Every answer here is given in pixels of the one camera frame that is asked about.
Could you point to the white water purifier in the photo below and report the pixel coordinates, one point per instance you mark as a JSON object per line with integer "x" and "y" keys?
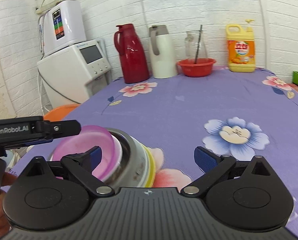
{"x": 60, "y": 27}

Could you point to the translucent purple plastic bowl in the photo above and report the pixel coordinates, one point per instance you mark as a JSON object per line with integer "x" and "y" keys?
{"x": 89, "y": 137}

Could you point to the purple floral tablecloth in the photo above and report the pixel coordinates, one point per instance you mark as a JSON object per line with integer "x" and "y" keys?
{"x": 225, "y": 112}

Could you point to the clear glass pitcher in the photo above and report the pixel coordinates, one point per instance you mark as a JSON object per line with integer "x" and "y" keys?
{"x": 191, "y": 45}

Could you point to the white thermos jug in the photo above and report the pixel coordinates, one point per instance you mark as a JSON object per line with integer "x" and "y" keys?
{"x": 162, "y": 52}

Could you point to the yellow rimmed white bowl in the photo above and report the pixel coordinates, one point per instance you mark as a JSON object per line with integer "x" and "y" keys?
{"x": 151, "y": 170}

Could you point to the yellow detergent bottle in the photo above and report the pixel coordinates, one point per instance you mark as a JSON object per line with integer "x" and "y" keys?
{"x": 241, "y": 47}

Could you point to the red plastic basin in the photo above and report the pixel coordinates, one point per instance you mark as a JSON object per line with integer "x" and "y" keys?
{"x": 197, "y": 68}

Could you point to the orange plastic stool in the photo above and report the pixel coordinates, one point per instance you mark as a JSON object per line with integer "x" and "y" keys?
{"x": 59, "y": 113}

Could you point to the black stirring stick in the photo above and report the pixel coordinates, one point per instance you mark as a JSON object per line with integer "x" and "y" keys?
{"x": 198, "y": 45}

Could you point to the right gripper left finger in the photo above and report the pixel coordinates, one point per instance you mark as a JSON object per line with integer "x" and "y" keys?
{"x": 78, "y": 168}

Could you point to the white water dispenser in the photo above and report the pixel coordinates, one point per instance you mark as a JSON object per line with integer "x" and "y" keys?
{"x": 75, "y": 73}

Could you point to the stainless steel bowl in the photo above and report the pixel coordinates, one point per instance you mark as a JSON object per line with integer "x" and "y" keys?
{"x": 133, "y": 170}

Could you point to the person's left hand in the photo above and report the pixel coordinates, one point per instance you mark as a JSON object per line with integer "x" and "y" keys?
{"x": 7, "y": 180}

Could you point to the red thermos jug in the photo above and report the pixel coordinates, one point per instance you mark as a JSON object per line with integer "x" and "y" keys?
{"x": 131, "y": 53}

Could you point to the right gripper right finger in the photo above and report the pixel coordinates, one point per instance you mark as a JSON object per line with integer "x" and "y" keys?
{"x": 215, "y": 168}

